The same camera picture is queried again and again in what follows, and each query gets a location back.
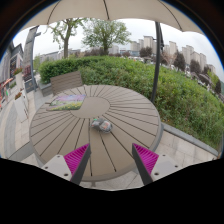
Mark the white flower planter box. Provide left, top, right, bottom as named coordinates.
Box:
left=13, top=88, right=30, bottom=123
left=13, top=67, right=26, bottom=91

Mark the green trimmed hedge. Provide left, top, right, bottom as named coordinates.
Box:
left=39, top=55, right=224, bottom=151

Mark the flower print mouse pad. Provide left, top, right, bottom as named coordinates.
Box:
left=46, top=93, right=87, bottom=112

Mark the brown slatted outdoor chair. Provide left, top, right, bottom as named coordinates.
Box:
left=49, top=70, right=84, bottom=96

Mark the round leafy green tree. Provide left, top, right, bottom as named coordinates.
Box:
left=81, top=19, right=132, bottom=56

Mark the tall grey sign pillar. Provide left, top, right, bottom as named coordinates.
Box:
left=22, top=25, right=42, bottom=93

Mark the transparent computer mouse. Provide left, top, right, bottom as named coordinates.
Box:
left=90, top=117, right=113, bottom=134

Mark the beige cantilever patio umbrella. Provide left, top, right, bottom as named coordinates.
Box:
left=21, top=0, right=204, bottom=104

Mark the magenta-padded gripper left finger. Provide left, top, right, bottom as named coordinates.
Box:
left=41, top=143, right=92, bottom=186

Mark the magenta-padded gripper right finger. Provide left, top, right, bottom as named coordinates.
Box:
left=131, top=143, right=183, bottom=186

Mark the tree with bare trunk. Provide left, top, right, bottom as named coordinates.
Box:
left=46, top=18, right=86, bottom=59

